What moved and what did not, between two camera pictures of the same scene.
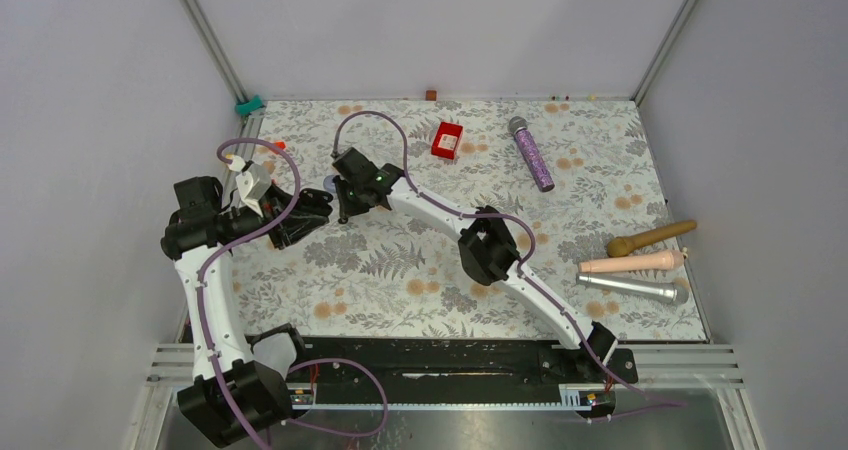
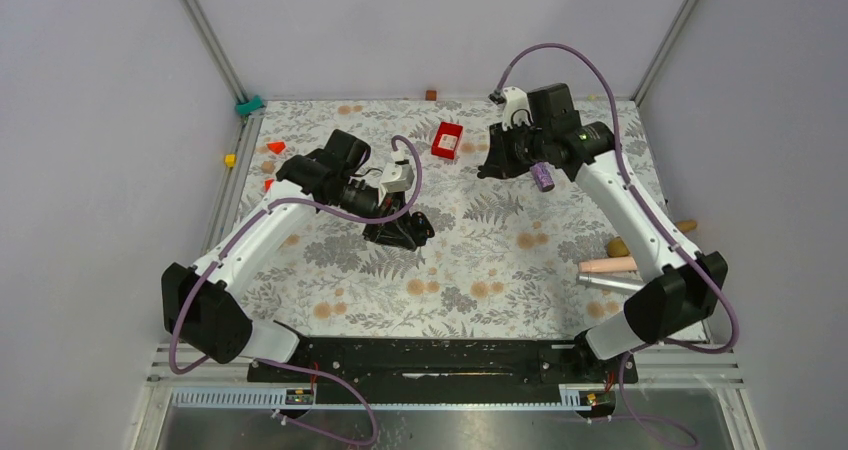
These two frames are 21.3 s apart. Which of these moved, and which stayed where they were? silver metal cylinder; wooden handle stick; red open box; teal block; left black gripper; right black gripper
Moved: right black gripper; left black gripper
Stayed: wooden handle stick; red open box; teal block; silver metal cylinder
